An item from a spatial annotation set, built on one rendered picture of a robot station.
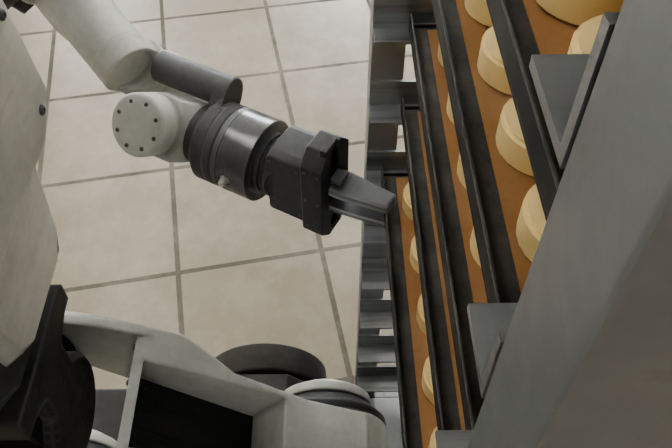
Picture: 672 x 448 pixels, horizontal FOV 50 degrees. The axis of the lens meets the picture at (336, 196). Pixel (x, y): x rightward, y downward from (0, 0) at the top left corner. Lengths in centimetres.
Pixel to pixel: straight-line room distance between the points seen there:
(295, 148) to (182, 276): 86
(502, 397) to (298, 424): 61
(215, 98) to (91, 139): 111
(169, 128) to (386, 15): 25
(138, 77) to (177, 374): 33
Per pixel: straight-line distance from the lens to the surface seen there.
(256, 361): 116
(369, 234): 80
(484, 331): 21
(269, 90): 188
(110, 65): 80
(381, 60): 65
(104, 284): 154
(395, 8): 61
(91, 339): 75
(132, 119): 75
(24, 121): 51
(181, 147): 76
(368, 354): 102
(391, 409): 118
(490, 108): 41
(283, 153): 69
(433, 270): 55
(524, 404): 16
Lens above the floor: 122
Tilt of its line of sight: 49 degrees down
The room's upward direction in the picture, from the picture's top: straight up
